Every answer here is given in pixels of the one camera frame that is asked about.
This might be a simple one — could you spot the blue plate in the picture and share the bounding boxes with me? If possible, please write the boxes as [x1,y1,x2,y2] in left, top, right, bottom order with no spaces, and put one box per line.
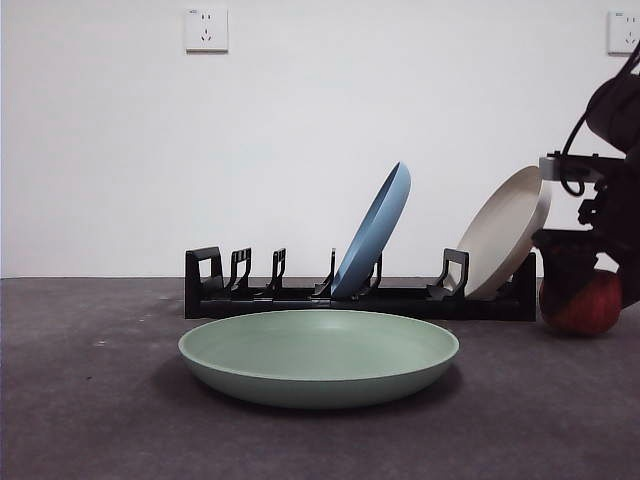
[330,161,413,297]

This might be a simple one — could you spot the red yellow apple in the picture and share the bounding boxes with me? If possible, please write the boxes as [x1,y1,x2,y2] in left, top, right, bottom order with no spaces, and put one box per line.
[539,272,624,337]

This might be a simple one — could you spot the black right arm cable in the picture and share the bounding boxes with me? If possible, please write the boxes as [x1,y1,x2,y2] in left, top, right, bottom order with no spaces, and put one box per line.
[558,47,640,197]

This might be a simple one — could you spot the white wall socket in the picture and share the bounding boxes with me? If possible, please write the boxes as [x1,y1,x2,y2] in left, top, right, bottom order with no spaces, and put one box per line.
[607,10,640,56]
[185,8,230,54]

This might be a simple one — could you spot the green plate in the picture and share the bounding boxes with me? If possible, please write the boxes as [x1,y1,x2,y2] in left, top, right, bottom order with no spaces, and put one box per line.
[178,309,460,411]

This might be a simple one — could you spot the pale grey camera box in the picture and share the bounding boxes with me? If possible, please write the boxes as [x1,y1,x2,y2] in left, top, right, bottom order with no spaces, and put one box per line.
[538,155,601,182]

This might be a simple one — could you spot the black plate rack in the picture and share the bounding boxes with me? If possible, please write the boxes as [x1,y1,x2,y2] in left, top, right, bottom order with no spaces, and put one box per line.
[184,245,538,321]

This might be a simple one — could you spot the beige plate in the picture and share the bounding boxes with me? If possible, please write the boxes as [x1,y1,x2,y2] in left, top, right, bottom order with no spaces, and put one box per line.
[455,165,553,301]

